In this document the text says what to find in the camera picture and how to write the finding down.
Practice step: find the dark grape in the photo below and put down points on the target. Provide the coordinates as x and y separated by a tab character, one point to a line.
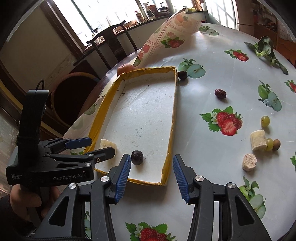
137	157

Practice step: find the green grape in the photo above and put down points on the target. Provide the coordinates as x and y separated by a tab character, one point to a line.
265	121
269	144

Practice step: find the white spray bottle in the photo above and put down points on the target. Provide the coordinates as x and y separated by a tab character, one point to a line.
148	11

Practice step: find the brown longan fruit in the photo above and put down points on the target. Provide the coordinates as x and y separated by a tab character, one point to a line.
276	144

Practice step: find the fruit-print plastic tablecloth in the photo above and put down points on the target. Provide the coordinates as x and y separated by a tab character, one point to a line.
212	135

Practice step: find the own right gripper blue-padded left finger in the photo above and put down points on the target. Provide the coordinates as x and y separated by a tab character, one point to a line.
65	219

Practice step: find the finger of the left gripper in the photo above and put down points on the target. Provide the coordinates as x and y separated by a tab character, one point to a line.
97	157
58	145

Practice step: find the peach behind tray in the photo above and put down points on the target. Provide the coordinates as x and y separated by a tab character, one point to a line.
125	69

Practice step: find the green leafy vegetable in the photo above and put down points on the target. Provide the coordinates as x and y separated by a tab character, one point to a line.
264	49

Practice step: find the dark red jujube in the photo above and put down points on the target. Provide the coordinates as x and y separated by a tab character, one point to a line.
221	94

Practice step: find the wooden cabinet with shelves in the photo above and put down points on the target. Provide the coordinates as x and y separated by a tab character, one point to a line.
257	20

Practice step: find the person's left hand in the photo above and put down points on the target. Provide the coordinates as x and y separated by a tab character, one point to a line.
21	200

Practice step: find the dark wooden chair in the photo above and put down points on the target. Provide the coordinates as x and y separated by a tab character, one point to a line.
110	38

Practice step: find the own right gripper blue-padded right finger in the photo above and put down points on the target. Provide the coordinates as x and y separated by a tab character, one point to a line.
237	218

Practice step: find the dark plum beside tray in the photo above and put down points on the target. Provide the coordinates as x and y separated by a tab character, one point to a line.
182	75

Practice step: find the yellow-rimmed white cardboard tray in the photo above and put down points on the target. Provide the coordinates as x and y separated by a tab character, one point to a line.
139	113

